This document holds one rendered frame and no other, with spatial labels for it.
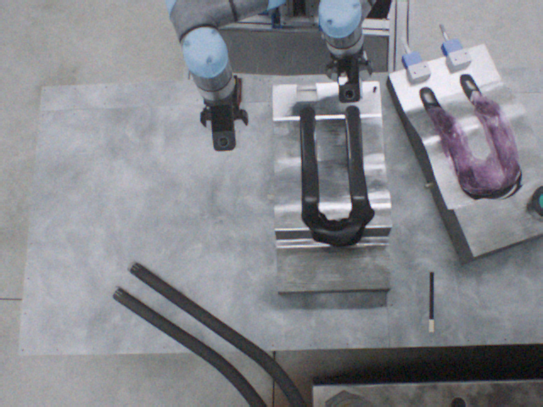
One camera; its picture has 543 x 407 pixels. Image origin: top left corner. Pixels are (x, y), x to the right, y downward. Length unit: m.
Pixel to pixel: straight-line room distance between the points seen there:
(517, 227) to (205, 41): 0.79
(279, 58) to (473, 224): 1.16
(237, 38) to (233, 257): 1.12
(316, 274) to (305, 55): 1.12
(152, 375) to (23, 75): 1.37
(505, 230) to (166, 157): 0.83
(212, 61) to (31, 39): 1.85
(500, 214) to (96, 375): 1.56
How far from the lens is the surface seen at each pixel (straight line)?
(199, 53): 1.05
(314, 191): 1.34
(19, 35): 2.87
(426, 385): 1.45
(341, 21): 1.08
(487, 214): 1.39
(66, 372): 2.38
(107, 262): 1.50
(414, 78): 1.50
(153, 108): 1.59
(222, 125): 1.21
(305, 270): 1.36
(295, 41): 2.31
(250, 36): 2.33
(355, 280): 1.36
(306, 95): 1.48
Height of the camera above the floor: 2.20
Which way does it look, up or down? 75 degrees down
